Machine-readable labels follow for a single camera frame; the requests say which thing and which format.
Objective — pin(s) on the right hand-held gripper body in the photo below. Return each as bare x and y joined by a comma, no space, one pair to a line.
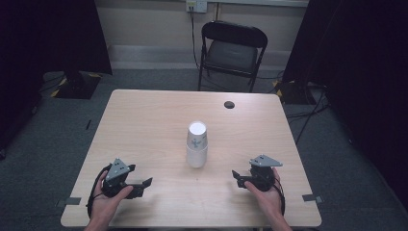
263,176

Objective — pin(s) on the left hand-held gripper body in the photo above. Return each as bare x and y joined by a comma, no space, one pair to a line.
117,170

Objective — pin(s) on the plain white paper cup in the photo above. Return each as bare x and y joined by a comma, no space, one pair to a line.
196,159

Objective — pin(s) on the white paper cup with print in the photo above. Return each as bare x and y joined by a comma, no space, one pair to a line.
196,138

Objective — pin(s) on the person's right hand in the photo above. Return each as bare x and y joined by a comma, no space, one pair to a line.
271,202

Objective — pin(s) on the person's left hand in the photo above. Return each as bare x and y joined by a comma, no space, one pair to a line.
104,207

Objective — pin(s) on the grey tape strip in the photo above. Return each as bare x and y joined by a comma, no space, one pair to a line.
72,201
311,198

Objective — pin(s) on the small black floor marker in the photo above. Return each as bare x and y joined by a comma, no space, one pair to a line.
88,124

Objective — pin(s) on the black round table grommet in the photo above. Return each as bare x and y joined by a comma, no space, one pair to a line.
229,104

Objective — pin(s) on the black stand base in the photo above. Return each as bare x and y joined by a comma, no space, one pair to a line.
77,85
293,93

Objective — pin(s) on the black folding chair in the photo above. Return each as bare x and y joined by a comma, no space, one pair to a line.
231,56

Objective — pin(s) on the dark curtain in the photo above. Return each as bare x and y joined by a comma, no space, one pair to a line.
359,64
41,48

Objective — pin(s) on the white wall socket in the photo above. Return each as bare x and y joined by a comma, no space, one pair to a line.
196,5

